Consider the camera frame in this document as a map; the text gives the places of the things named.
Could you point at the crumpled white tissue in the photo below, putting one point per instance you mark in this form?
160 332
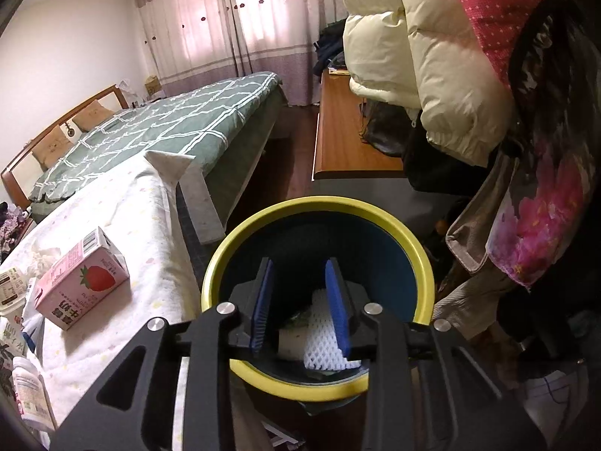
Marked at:
44 260

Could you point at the wooden bed headboard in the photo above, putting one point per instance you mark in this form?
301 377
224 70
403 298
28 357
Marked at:
28 157

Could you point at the beige cloth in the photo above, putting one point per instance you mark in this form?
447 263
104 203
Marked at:
474 230

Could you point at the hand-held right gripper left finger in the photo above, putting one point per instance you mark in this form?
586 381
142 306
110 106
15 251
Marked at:
264 310

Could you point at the white table cover cloth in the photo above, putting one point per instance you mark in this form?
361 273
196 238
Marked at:
126 216

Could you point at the bed with green quilt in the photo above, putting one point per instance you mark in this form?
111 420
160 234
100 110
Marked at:
178 117

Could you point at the grey-green bed base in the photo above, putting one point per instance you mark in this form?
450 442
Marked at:
249 150

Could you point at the pile of dark clothes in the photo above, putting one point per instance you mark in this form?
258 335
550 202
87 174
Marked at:
328 47

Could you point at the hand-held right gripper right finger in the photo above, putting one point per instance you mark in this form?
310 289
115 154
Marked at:
337 310

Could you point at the pink and white curtain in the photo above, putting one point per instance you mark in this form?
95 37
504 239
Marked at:
263 33

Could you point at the white foam fruit net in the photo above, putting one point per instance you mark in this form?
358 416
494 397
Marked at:
319 350

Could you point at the white headboard switch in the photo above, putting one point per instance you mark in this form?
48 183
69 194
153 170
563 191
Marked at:
70 130

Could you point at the cream puffer jacket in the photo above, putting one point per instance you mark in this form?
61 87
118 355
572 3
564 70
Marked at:
446 65

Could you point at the white plastic bottle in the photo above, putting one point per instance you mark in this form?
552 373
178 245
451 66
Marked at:
30 390

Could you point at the white labelled packet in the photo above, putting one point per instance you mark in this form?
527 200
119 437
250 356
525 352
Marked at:
9 289

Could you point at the dark handbag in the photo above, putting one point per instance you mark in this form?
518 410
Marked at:
387 127

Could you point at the white plastic bag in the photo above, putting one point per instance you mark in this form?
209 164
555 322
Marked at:
549 399

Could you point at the dark patterned garment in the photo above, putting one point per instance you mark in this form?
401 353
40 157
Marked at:
558 80

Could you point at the red dotted garment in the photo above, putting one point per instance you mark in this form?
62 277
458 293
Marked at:
502 14

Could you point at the pink floral cloth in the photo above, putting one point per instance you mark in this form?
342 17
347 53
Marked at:
549 225

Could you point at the pink strawberry milk carton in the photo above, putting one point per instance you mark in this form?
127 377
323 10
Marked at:
80 286

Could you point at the wooden desk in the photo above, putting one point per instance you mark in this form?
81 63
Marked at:
347 136

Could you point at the yellow-rimmed blue trash bin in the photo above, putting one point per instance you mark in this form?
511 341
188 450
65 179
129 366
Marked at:
310 204

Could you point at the purple floral cloth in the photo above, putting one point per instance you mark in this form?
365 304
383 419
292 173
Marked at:
11 230

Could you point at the beige printed pillow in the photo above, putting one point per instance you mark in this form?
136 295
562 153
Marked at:
49 145
94 115

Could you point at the black garment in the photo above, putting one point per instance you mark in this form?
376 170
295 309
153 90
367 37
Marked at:
441 169

